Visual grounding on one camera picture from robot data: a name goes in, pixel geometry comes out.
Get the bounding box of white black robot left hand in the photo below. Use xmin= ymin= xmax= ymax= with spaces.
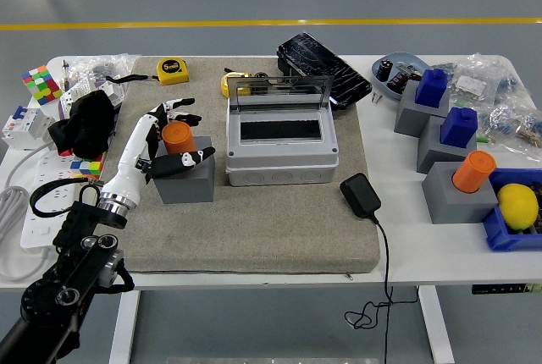
xmin=100 ymin=97 xmax=216 ymax=208

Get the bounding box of grey block with round hole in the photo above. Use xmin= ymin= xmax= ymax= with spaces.
xmin=152 ymin=135 xmax=216 ymax=205

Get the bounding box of grey junction box clear lid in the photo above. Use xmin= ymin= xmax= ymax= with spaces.
xmin=224 ymin=74 xmax=340 ymax=188

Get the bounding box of small colourful puzzle cube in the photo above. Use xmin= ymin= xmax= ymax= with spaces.
xmin=69 ymin=154 xmax=106 ymax=179

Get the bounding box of black cloth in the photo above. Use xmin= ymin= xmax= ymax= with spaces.
xmin=47 ymin=89 xmax=118 ymax=160

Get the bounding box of small white breaker module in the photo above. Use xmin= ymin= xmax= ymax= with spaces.
xmin=99 ymin=78 xmax=126 ymax=108

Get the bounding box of white power strip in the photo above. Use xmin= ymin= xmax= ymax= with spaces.
xmin=19 ymin=150 xmax=107 ymax=251

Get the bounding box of clear plastic bag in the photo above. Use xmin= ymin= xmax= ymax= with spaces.
xmin=63 ymin=53 xmax=141 ymax=85

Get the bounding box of large colourful puzzle cube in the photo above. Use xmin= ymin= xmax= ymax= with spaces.
xmin=21 ymin=64 xmax=64 ymax=107

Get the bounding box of yellow tape measure white face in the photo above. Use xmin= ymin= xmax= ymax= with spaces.
xmin=220 ymin=70 xmax=254 ymax=97

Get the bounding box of grey-brown mat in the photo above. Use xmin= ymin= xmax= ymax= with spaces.
xmin=80 ymin=55 xmax=381 ymax=274

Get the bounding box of white table leg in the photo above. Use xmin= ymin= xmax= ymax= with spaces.
xmin=418 ymin=286 xmax=456 ymax=364
xmin=108 ymin=290 xmax=141 ymax=364

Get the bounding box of black cracked tablet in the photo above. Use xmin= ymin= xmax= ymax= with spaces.
xmin=277 ymin=32 xmax=373 ymax=112

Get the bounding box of black power adapter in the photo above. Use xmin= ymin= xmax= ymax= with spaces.
xmin=340 ymin=172 xmax=382 ymax=224

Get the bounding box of dark brown capacitor cylinder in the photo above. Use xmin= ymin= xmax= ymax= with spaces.
xmin=385 ymin=71 xmax=410 ymax=94

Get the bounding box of grey holder block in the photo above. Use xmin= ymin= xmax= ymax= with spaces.
xmin=422 ymin=161 xmax=500 ymax=224
xmin=393 ymin=80 xmax=451 ymax=137
xmin=416 ymin=114 xmax=479 ymax=174

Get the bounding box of blue-grey oval dish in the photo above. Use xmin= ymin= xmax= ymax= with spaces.
xmin=371 ymin=51 xmax=435 ymax=102

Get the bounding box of blue square block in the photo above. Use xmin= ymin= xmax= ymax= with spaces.
xmin=414 ymin=68 xmax=450 ymax=109
xmin=440 ymin=106 xmax=478 ymax=148

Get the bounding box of clear bag with white label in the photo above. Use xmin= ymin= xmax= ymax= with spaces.
xmin=431 ymin=52 xmax=520 ymax=105

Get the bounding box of blue plastic bin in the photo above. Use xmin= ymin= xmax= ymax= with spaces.
xmin=482 ymin=168 xmax=542 ymax=252

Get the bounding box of clear bag of blue resistors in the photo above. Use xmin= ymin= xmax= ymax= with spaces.
xmin=478 ymin=97 xmax=542 ymax=162

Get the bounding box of yellow lemon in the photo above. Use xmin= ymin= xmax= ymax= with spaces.
xmin=496 ymin=183 xmax=539 ymax=231

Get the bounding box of black table control panel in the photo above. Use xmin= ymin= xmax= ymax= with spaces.
xmin=472 ymin=283 xmax=542 ymax=296

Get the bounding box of wooden clothespin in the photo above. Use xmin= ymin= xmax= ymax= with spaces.
xmin=514 ymin=129 xmax=542 ymax=149

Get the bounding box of yellow tape measure black strap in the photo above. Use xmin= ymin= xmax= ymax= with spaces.
xmin=105 ymin=57 xmax=191 ymax=86

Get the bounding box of white circuit breaker blue switch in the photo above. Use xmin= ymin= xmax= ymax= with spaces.
xmin=1 ymin=105 xmax=56 ymax=152

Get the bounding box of black adapter cord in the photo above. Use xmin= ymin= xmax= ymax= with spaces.
xmin=345 ymin=215 xmax=420 ymax=364

